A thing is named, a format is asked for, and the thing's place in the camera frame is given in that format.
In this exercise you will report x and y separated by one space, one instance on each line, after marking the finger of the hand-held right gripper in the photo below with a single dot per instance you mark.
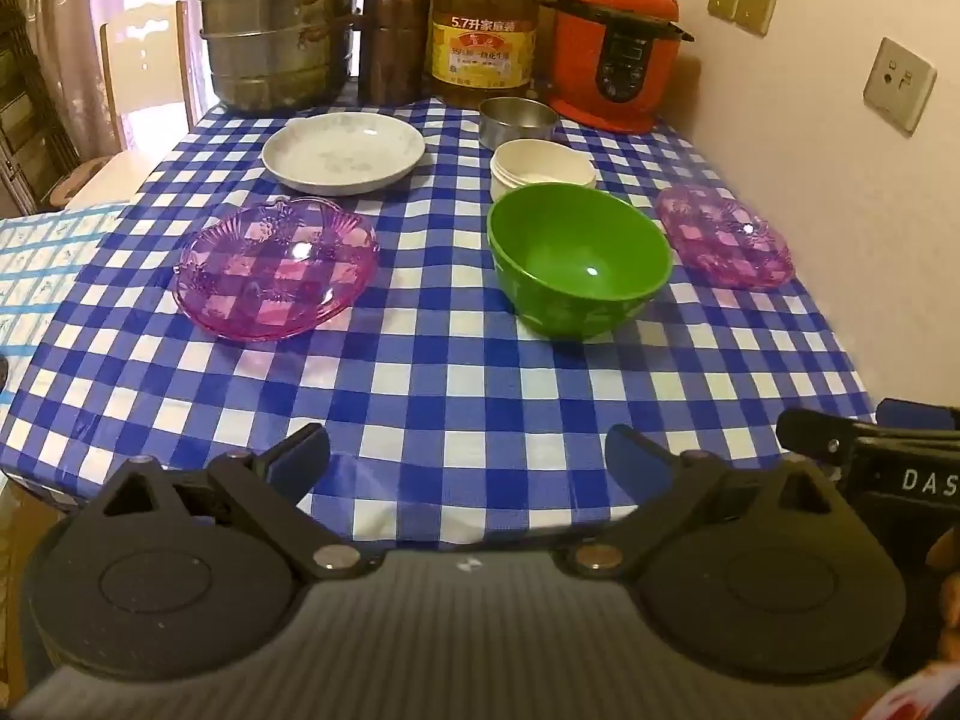
810 435
919 414

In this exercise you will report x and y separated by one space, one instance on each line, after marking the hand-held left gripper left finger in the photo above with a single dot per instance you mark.
300 457

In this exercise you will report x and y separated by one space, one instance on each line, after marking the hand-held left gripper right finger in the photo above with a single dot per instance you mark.
637 459

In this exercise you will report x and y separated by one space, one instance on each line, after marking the pink glass bowl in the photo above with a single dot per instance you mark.
274 270

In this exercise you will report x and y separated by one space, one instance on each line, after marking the green bowl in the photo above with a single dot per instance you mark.
577 255

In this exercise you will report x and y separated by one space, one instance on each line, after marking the white ceramic plate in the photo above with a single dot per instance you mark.
341 154

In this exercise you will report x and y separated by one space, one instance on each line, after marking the stainless steel bowl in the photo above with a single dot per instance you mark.
517 120

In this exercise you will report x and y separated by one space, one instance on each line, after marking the person's right forearm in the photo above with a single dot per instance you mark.
922 697

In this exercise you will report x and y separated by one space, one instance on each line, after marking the person's right hand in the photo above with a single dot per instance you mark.
946 592

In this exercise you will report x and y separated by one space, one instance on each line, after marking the blue white checkered tablecloth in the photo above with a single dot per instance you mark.
435 382

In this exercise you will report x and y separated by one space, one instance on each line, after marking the light blue printed cloth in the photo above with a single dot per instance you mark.
52 270

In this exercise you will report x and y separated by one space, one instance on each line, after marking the brown cylindrical canister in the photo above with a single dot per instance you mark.
394 49

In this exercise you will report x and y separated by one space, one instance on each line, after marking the red electric pressure cooker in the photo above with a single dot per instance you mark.
600 37

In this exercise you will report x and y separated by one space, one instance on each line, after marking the stainless steel steamer pot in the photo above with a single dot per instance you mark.
277 22

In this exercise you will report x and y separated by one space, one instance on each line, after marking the wooden chair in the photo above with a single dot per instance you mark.
139 52

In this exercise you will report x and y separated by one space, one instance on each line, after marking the dark folding rack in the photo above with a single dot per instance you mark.
30 112

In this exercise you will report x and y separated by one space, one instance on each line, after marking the large cooking oil bottle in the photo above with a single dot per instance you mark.
484 37

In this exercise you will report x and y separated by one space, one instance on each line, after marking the sheer curtain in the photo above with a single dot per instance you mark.
67 7

